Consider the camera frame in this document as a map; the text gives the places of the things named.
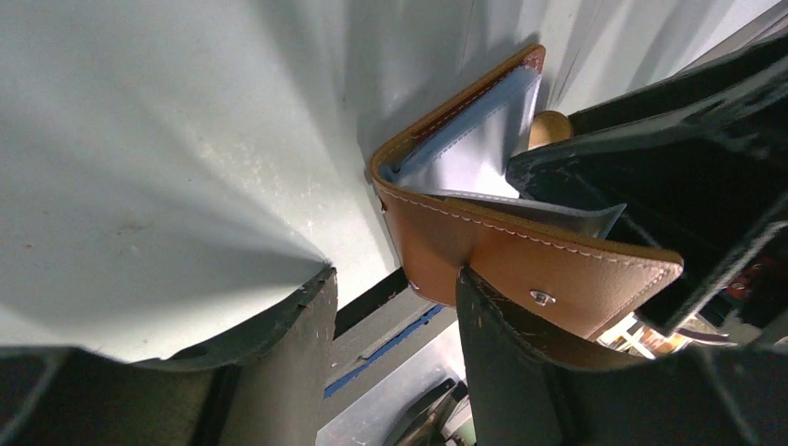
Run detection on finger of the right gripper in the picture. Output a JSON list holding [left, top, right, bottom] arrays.
[[603, 147, 787, 333], [506, 36, 787, 193]]

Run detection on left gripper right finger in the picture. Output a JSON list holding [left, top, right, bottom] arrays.
[[456, 268, 787, 445]]

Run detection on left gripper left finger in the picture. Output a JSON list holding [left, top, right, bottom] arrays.
[[1, 267, 337, 445]]

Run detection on brown leather card holder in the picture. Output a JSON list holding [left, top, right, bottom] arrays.
[[370, 44, 684, 340]]

